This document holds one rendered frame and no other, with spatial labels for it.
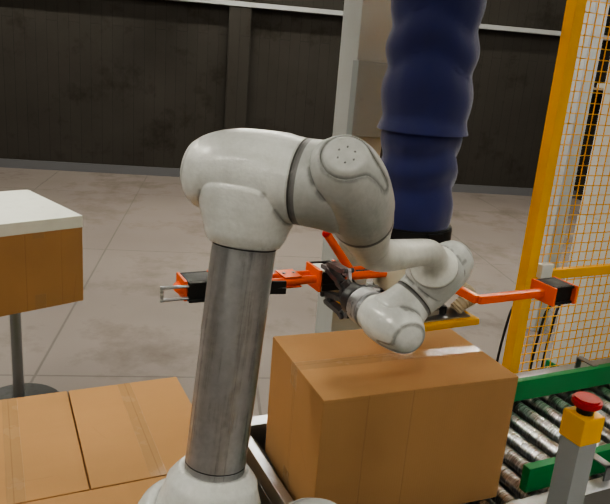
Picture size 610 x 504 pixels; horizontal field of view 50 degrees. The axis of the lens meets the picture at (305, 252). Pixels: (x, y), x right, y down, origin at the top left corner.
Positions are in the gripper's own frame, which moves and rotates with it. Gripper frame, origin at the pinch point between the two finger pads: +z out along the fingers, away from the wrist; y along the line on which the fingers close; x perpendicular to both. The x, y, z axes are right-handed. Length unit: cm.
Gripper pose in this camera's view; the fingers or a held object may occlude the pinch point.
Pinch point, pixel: (321, 276)
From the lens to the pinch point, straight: 173.5
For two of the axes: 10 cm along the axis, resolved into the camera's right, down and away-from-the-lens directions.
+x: 9.0, -0.5, 4.4
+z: -4.4, -2.8, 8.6
